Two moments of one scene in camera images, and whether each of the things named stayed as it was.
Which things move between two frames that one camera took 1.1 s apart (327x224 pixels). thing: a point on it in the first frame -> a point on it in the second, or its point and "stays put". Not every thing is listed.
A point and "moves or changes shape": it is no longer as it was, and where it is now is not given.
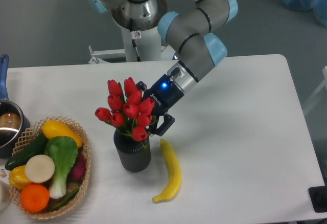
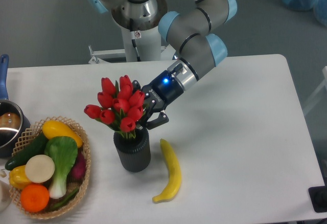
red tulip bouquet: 128,113 moves or changes shape
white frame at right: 324,83 stays put
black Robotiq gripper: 165,95 -> 164,91
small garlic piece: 3,174 stays put
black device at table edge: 318,197 stays put
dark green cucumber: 37,147 stays put
